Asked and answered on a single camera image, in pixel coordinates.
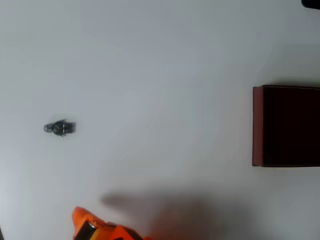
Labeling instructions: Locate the small dark toy figure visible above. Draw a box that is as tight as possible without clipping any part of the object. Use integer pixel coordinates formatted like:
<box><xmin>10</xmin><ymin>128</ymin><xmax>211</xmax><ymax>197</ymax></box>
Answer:
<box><xmin>43</xmin><ymin>119</ymin><xmax>77</xmax><ymax>137</ymax></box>

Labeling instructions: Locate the black object at corner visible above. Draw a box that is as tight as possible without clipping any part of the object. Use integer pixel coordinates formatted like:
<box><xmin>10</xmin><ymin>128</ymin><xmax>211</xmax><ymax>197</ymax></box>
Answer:
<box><xmin>301</xmin><ymin>0</ymin><xmax>320</xmax><ymax>10</ymax></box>

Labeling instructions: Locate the dark red open box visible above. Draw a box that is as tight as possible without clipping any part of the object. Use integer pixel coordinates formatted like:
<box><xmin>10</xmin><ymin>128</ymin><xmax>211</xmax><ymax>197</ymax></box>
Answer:
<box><xmin>252</xmin><ymin>84</ymin><xmax>320</xmax><ymax>168</ymax></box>

